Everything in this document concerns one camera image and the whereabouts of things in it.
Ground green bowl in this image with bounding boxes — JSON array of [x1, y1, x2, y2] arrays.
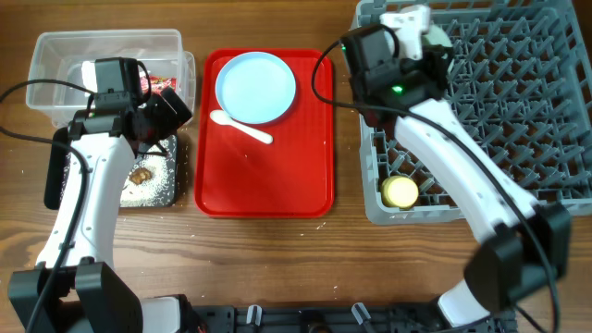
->
[[422, 24, 452, 47]]

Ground white plastic spoon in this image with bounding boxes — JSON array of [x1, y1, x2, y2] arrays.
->
[[209, 109, 274, 144]]

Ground brown food scrap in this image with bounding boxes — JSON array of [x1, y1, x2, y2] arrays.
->
[[129, 167, 153, 185]]

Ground white rice grains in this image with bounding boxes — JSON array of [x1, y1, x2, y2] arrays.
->
[[64, 133, 177, 212]]

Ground light blue round plate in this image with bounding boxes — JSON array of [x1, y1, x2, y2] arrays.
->
[[215, 51, 297, 125]]

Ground yellow plastic cup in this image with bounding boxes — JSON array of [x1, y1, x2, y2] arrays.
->
[[380, 176, 419, 209]]

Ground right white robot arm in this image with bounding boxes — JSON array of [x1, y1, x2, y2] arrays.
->
[[339, 24, 572, 329]]

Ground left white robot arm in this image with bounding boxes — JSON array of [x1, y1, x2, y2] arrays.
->
[[8, 57, 200, 332]]

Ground black rectangular waste tray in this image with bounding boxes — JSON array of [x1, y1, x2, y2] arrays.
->
[[43, 134, 179, 210]]

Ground grey dishwasher rack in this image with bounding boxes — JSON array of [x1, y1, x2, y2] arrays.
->
[[351, 0, 591, 226]]

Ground red snack wrapper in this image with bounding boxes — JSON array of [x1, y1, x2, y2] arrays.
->
[[141, 75, 177, 94]]

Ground crumpled white tissue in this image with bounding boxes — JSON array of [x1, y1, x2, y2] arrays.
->
[[81, 61, 97, 93]]

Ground clear plastic bin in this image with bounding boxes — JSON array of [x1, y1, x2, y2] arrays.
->
[[26, 29, 198, 128]]

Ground red plastic tray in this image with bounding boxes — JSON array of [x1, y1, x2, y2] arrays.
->
[[194, 48, 335, 218]]

